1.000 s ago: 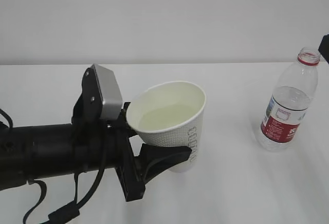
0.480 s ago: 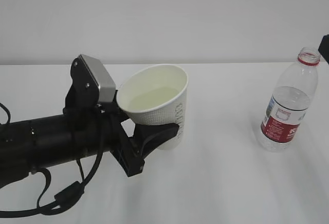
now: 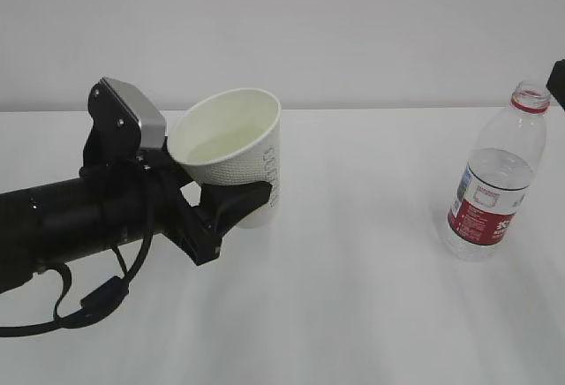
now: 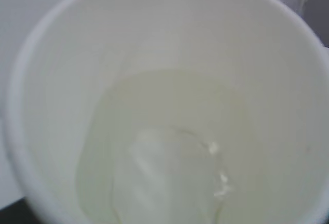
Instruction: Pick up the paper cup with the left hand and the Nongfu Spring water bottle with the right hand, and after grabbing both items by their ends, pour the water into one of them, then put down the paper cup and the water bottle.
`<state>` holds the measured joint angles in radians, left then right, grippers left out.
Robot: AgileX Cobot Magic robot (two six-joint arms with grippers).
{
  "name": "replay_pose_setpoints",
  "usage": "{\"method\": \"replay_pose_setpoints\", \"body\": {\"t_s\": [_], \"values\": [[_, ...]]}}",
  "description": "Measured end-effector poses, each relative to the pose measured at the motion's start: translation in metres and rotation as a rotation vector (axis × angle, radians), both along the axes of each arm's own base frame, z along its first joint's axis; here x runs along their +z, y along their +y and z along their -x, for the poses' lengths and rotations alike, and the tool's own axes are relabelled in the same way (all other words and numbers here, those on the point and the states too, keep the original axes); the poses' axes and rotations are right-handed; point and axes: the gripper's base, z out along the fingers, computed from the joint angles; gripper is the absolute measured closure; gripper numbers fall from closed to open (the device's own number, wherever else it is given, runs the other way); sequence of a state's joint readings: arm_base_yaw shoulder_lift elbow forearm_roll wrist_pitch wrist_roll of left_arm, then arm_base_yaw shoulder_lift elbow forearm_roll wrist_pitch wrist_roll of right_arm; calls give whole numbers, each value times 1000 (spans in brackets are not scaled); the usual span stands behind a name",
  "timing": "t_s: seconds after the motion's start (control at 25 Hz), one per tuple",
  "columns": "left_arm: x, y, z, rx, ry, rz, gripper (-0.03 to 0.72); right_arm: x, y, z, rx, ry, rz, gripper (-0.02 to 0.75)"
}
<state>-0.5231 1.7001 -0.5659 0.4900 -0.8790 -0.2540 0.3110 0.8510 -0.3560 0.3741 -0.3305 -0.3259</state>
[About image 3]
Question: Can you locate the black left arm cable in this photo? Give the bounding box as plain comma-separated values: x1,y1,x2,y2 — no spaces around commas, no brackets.
0,168,155,339

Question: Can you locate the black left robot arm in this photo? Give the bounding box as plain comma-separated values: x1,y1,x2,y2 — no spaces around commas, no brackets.
1,149,272,291

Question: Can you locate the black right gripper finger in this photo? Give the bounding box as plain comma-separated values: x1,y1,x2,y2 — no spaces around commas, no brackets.
546,59,565,110

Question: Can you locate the clear water bottle red label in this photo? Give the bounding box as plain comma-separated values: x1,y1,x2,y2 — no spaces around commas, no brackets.
443,80,551,261

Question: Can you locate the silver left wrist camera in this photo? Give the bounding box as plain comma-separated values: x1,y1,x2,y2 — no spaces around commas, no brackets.
79,77,167,177

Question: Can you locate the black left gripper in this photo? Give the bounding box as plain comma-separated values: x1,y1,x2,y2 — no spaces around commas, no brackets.
132,148,272,266

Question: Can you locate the white paper cup green logo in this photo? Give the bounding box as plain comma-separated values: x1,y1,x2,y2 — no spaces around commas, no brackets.
167,88,282,229

